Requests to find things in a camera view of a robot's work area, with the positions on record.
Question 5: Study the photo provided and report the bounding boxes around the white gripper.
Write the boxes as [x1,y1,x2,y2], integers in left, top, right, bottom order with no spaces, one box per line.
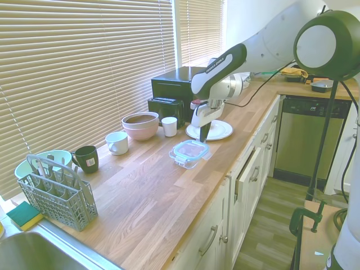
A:
[191,101,226,142]

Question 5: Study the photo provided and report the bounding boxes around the teal-rimmed clear container lid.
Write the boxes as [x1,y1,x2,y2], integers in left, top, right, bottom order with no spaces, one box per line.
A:
[172,139,212,164]

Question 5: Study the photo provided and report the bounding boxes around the black food tray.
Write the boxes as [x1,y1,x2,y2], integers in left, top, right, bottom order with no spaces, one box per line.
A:
[310,79,334,93]

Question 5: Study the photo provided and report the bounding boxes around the white dinner plate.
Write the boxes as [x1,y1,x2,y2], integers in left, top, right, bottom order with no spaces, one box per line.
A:
[185,119,235,142]

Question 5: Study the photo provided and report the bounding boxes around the white paper cup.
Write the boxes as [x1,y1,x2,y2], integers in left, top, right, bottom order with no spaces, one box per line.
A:
[161,116,178,138]

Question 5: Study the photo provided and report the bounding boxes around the black toaster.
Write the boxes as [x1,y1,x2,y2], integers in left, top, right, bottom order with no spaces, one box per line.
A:
[147,97,186,131]

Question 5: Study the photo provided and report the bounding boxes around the black toaster oven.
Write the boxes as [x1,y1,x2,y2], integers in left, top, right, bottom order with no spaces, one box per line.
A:
[151,66,208,113]

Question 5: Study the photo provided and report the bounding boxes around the pink bowl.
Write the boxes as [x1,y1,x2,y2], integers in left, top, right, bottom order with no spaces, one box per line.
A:
[123,121,160,141]

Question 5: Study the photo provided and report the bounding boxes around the white kitchen base cabinets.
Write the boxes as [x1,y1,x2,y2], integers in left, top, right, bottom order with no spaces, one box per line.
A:
[171,95,282,270]

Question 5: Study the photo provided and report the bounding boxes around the white ceramic mug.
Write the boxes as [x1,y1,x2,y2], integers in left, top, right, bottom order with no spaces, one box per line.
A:
[105,131,129,156]

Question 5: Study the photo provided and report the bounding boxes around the stainless steel dishwasher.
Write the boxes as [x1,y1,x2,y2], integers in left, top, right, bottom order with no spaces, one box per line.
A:
[274,95,352,181]

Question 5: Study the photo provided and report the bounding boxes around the narrow beige window blind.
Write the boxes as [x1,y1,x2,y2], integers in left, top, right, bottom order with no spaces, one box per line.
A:
[177,0,226,69]

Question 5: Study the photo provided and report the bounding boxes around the yellow cloth in black tray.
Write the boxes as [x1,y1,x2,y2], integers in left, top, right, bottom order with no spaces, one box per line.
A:
[280,66,309,83]

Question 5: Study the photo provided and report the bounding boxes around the dark green mug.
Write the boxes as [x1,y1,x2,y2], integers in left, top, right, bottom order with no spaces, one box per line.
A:
[70,145,100,174]

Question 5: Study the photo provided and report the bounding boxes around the green metal clamp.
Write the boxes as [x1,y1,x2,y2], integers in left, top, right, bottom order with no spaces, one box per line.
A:
[289,199,327,237]

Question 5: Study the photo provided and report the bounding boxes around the wide beige window blind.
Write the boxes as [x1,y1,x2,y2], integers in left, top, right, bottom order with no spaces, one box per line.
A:
[0,0,177,201]

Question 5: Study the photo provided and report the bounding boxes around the white cabinet beside dishwasher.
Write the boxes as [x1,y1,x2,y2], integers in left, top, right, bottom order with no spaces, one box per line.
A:
[326,101,360,195]

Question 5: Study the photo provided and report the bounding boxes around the grey plastic cutlery basket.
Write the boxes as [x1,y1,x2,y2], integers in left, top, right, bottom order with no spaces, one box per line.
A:
[17,154,99,232]

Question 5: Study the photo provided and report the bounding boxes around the mint green bowl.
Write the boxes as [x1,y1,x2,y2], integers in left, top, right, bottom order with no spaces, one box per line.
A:
[14,150,73,181]

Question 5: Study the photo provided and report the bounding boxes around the green and yellow sponge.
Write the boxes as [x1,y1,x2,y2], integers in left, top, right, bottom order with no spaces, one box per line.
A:
[6,201,44,232]

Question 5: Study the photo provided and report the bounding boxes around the stainless steel sink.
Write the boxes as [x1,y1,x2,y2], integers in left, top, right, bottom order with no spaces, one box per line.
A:
[0,229,122,270]

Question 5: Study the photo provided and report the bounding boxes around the red and grey wrist camera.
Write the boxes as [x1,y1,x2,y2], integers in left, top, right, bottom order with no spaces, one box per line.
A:
[190,98,208,111]

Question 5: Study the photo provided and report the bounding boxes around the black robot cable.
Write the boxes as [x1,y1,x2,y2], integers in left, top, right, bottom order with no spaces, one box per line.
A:
[224,64,298,108]

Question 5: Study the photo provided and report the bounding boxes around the black camera stand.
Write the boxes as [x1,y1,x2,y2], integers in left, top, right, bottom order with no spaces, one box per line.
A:
[305,78,339,201]

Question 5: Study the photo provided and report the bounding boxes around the green hose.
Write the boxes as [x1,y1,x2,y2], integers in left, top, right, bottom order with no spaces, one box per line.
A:
[332,208,349,230]

